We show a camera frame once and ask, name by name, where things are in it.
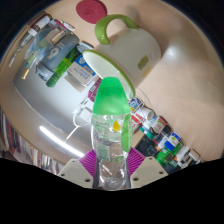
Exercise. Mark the tall dark green bottle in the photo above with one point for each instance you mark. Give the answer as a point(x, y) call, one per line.
point(61, 68)

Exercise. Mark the dark bottle with red label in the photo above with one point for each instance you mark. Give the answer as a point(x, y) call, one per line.
point(158, 125)

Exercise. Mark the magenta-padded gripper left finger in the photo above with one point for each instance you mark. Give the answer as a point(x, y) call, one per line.
point(75, 170)

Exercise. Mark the blue and white carton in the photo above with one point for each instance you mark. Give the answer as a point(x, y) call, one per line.
point(80, 71)

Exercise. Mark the green plastic jar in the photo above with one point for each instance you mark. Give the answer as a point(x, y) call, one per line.
point(166, 156)

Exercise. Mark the clear bottle with green cap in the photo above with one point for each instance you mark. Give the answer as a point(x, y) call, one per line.
point(110, 140)

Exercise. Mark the white jar with blue lid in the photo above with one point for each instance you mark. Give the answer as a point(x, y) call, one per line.
point(173, 140)

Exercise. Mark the red and white can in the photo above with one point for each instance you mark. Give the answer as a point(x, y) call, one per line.
point(143, 117)

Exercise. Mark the red and white pen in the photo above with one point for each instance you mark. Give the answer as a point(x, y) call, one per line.
point(63, 25)

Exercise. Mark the white pill bottle blue label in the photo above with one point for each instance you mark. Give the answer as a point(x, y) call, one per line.
point(136, 104)

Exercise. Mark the white LED light bar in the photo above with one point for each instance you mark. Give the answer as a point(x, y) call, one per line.
point(60, 140)

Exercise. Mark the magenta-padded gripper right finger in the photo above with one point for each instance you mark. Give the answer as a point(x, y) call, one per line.
point(150, 168)

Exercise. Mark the brown jar with white lid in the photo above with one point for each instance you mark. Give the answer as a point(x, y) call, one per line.
point(40, 24)

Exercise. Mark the wooden shelf unit with books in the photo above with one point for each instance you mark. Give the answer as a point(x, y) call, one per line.
point(20, 133)

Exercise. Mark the flat round red coaster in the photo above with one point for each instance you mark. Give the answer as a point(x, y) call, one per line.
point(90, 10)

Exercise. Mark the clear bottle with yellow cap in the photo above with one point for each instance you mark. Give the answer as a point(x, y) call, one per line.
point(28, 68)

